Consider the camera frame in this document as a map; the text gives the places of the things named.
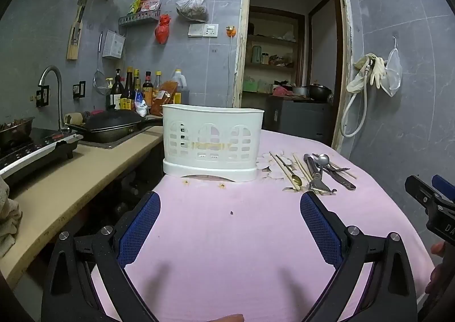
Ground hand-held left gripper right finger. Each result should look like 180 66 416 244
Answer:
299 190 418 322

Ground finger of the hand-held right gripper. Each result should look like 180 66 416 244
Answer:
405 175 440 218
432 175 455 202

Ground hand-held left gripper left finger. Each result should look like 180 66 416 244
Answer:
41 190 161 322

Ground dark-handled kitchen knife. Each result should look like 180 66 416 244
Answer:
325 165 357 190

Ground gold metal spoon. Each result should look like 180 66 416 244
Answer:
276 156 303 187

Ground metal vegetable peeler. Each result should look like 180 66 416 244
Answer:
303 153 338 196

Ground white plastic utensil basket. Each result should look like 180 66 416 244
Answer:
162 104 265 182

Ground person's right hand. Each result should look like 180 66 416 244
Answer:
426 241 446 295

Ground silver metal spoon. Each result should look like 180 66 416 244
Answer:
313 153 351 171

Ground beige kitchen counter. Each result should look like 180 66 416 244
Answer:
0 125 164 290

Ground pink floral tablecloth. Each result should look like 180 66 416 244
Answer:
90 129 436 322

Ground black lidded wok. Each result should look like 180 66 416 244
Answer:
69 109 165 144

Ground dark grey cabinet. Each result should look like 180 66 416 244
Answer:
264 96 335 147

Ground white and blue packet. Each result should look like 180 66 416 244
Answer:
135 90 150 117

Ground black induction cooker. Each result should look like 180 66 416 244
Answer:
0 129 84 185

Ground yellow-capped sauce bottle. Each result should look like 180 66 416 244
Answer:
121 66 136 111

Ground dark round wok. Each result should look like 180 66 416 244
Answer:
308 83 334 102

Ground beige towel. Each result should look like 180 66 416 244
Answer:
0 176 23 259

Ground dark sauce bottle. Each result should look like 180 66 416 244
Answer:
106 68 125 111

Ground cream rubber gloves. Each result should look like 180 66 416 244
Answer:
346 53 387 92

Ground red-label sauce bottle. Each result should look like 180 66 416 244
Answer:
142 71 154 99

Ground clear seasoning bottle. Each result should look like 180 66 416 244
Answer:
153 71 164 98

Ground large cooking oil jug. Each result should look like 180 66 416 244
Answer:
170 69 190 106

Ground green box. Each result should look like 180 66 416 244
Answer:
243 78 271 94

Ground metal kitchen faucet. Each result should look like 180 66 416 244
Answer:
36 65 71 131

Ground metal pan with food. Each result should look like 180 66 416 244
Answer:
0 117 36 151

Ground wooden shelf unit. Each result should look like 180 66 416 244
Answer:
242 6 306 96

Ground white hanging holder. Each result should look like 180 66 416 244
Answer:
102 30 126 59

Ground red plastic bag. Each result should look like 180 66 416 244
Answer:
154 14 171 46

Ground wooden knife holder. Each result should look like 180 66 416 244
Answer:
66 0 89 61

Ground colourful snack packets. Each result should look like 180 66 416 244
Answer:
128 0 161 14

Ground white shower hose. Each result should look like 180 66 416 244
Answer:
340 59 378 138

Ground clear plastic bag on wall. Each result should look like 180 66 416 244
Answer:
380 37 403 97

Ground metal wire strainer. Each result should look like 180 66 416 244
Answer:
93 32 109 96

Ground pale door frame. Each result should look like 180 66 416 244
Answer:
232 0 354 154

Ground white wall switch panel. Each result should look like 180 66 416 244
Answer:
188 23 220 38

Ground grey wall shelf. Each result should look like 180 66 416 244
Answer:
118 9 162 27

